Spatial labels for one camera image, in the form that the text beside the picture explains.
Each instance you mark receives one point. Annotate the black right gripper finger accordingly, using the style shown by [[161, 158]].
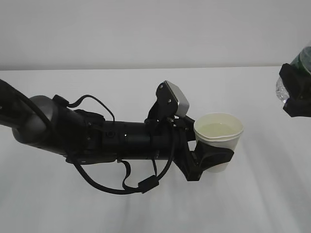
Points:
[[298, 85]]

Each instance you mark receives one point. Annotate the clear green-label water bottle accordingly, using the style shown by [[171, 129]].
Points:
[[302, 62]]

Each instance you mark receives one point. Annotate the white paper cup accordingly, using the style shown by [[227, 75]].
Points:
[[219, 130]]

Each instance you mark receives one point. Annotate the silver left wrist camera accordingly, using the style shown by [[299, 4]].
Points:
[[170, 102]]

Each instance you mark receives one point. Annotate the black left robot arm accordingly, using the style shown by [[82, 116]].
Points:
[[86, 138]]

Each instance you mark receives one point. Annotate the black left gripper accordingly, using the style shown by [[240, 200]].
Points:
[[171, 136]]

